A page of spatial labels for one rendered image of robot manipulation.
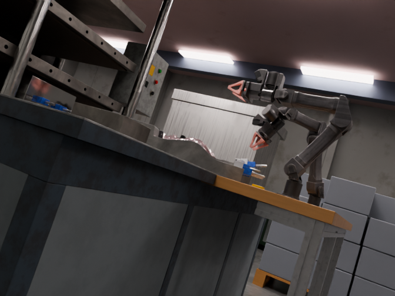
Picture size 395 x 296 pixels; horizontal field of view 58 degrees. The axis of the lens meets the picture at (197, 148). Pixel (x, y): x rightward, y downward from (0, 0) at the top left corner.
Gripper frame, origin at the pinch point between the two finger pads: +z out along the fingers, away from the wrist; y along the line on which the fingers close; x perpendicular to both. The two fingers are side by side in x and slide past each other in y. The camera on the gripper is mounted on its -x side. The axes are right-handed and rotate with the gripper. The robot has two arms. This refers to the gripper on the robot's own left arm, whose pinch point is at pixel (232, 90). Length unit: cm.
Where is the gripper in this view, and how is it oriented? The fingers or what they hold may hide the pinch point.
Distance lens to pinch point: 164.4
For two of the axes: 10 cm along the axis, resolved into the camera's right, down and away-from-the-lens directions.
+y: -4.2, -2.2, -8.8
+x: -2.9, 9.5, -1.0
